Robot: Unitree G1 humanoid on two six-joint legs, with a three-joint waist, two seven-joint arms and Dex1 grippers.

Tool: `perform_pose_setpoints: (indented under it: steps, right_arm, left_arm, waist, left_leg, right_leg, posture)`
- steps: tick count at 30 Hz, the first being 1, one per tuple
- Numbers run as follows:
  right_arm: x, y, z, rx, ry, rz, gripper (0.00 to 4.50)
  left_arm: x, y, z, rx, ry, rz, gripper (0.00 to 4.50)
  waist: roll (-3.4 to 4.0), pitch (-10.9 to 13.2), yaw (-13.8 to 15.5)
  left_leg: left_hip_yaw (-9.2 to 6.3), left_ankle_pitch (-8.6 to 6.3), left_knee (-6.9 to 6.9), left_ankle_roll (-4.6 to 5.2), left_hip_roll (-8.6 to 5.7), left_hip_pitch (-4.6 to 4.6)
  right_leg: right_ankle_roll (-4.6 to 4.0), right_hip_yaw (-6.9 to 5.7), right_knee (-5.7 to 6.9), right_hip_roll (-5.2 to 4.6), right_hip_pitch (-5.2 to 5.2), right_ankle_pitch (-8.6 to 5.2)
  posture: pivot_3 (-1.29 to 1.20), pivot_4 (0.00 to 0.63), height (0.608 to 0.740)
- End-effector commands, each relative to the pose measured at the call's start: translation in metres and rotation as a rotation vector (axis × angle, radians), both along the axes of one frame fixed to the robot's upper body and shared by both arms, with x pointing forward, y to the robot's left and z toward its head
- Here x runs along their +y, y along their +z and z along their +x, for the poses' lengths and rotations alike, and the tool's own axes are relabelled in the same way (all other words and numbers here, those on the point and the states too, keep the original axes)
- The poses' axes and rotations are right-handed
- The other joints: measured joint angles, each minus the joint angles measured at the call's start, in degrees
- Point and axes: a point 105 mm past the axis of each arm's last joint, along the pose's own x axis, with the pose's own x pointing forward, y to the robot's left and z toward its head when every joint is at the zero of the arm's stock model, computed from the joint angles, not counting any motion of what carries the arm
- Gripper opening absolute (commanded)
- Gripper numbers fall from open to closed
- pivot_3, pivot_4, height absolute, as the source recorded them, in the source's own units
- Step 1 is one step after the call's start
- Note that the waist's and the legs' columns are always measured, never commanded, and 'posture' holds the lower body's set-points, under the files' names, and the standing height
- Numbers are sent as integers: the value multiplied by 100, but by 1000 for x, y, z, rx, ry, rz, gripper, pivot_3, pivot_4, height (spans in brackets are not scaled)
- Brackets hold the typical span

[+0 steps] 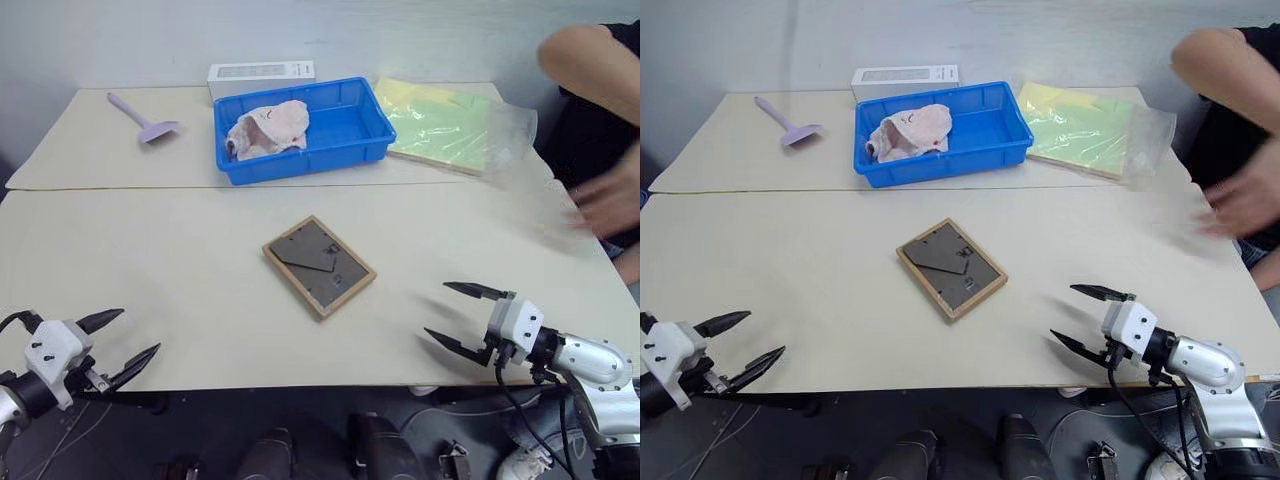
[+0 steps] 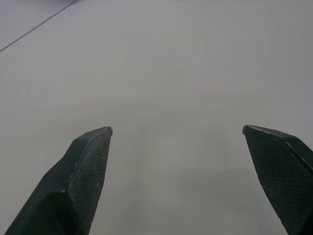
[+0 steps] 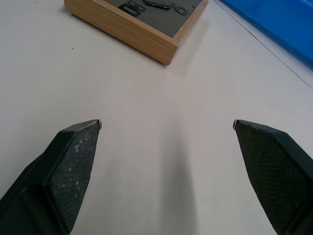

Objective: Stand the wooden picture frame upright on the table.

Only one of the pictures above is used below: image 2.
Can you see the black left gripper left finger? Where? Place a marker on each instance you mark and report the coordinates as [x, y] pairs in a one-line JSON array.
[[73, 186]]

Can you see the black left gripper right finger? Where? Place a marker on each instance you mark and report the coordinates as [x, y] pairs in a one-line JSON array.
[[281, 171]]

